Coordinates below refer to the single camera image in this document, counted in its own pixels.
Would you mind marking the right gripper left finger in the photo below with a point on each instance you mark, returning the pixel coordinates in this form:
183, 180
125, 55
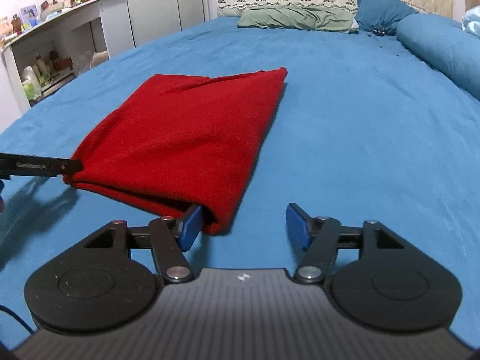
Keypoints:
114, 275

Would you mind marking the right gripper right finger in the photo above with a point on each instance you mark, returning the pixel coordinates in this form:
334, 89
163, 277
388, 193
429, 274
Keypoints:
372, 274

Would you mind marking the red knit sweater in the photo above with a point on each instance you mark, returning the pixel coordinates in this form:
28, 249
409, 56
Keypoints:
182, 140

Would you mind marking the green white bottle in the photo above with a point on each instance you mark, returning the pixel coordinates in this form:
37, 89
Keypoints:
30, 84

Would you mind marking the white shelf desk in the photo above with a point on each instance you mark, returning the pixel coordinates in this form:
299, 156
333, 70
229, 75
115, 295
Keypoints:
77, 33

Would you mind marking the blue bed sheet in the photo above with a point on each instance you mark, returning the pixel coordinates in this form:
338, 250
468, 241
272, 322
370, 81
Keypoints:
364, 130

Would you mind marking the grey white wardrobe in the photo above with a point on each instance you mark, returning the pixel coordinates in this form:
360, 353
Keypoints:
153, 19

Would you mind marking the blue duvet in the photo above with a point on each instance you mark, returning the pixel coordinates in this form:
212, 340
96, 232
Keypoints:
445, 46

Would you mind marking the blue pillow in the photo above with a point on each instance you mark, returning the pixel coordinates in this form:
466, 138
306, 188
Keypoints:
382, 17

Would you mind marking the light blue white blanket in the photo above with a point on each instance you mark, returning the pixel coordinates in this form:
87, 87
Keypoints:
471, 21

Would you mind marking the green pillow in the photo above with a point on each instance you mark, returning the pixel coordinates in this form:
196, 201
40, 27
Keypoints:
324, 19

